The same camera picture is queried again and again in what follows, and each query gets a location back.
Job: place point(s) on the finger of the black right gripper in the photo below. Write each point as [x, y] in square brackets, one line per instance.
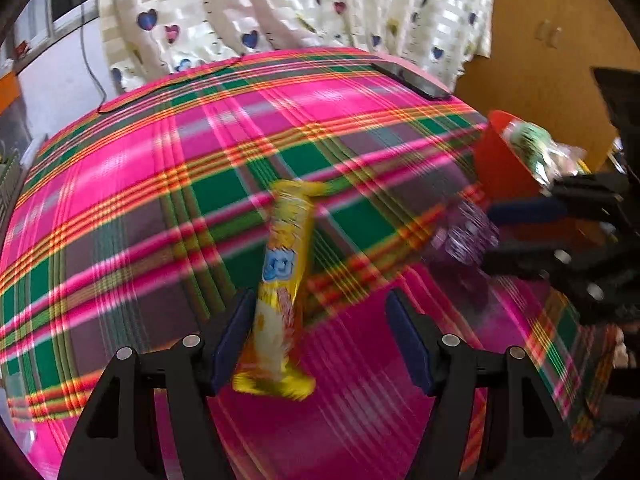
[540, 262]
[550, 204]

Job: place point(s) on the golden yellow snack bar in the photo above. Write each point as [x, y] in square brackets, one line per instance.
[269, 362]

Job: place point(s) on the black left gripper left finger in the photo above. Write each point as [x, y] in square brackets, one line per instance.
[149, 407]

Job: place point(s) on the clear bag of peanuts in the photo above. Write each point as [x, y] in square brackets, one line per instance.
[546, 159]

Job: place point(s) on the purple snack packet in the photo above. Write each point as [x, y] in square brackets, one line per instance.
[464, 235]

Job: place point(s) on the orange storage box lid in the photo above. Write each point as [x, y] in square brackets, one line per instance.
[10, 90]

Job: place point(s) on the brown wooden wardrobe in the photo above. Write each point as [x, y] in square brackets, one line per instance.
[542, 54]

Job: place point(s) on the red woven plastic basket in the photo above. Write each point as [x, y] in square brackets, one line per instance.
[504, 178]

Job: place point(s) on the black smartphone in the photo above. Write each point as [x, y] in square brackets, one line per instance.
[412, 81]

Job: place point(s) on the heart patterned white curtain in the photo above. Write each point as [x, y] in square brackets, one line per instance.
[145, 40]

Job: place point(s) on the colourful plaid tablecloth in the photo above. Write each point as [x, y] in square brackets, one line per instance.
[141, 220]

